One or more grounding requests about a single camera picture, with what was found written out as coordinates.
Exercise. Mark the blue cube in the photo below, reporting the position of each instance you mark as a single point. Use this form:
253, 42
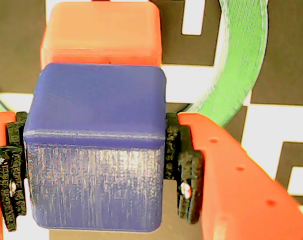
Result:
96, 112

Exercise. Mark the red cube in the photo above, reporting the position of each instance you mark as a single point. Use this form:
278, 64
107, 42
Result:
101, 32

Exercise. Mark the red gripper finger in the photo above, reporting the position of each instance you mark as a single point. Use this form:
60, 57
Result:
9, 175
229, 187

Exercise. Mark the black white marker board mat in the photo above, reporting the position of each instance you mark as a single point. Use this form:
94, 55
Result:
286, 50

